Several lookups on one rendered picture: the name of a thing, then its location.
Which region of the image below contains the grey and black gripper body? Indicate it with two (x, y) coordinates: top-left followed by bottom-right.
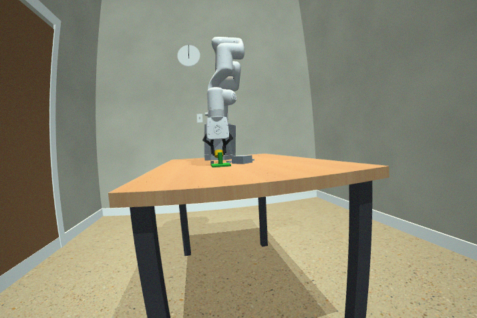
(206, 116), (229, 140)

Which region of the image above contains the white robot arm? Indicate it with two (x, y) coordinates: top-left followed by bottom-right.
(205, 37), (245, 121)

